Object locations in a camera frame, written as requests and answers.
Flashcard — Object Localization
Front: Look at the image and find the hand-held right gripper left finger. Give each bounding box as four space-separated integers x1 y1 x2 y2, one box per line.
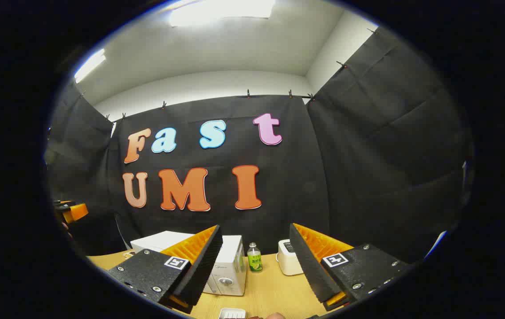
107 225 224 314

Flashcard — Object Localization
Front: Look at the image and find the white microwave oven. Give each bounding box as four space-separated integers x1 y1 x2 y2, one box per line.
130 230 247 296

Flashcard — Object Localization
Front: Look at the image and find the white food tray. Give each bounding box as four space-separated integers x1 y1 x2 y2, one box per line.
218 307 247 319

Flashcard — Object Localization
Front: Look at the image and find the green label drink bottle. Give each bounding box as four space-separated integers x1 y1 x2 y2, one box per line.
247 242 262 272

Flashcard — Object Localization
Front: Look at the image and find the white toaster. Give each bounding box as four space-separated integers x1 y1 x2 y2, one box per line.
276 239 305 276

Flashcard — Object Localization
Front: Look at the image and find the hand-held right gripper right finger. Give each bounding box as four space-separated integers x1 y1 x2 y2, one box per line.
289 223 412 311

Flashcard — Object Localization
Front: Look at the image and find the black backdrop cloth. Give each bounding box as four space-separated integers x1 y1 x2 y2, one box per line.
44 27 474 266

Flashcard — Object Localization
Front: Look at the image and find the ceiling light panel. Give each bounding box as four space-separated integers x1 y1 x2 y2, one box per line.
168 0 275 27

